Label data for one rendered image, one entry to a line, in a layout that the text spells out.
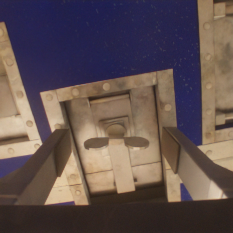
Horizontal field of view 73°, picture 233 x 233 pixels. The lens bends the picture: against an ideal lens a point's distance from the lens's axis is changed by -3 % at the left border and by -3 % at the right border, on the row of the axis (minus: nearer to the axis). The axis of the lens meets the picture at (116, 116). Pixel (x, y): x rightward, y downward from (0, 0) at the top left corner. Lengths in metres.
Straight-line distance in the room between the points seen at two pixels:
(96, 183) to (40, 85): 0.13
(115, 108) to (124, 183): 0.09
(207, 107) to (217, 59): 0.05
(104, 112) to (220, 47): 0.14
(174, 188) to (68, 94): 0.16
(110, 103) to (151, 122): 0.05
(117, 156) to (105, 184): 0.05
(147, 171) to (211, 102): 0.11
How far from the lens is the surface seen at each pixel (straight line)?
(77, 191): 0.21
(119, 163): 0.19
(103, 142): 0.15
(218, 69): 0.21
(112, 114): 0.17
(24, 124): 0.18
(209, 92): 0.18
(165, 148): 0.16
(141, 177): 0.22
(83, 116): 0.18
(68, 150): 0.16
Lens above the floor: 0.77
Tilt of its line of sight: 1 degrees up
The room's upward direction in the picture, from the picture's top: 100 degrees counter-clockwise
